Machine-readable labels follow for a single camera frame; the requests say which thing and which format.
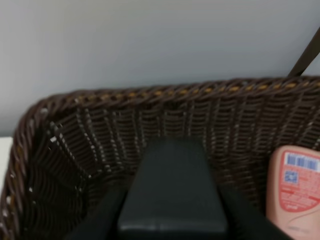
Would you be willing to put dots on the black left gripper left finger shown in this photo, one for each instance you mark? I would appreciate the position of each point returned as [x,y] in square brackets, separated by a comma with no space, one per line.
[101,223]

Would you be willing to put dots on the pink lotion bottle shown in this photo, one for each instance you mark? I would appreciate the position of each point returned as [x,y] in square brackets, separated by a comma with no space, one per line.
[293,192]

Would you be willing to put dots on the dark green pump bottle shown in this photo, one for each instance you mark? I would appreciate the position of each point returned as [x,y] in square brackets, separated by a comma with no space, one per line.
[173,195]

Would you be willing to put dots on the dark brown wicker basket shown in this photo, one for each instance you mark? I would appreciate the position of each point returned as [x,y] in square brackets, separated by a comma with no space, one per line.
[69,149]

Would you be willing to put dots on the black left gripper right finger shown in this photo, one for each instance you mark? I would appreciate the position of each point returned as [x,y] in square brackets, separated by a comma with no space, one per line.
[245,221]

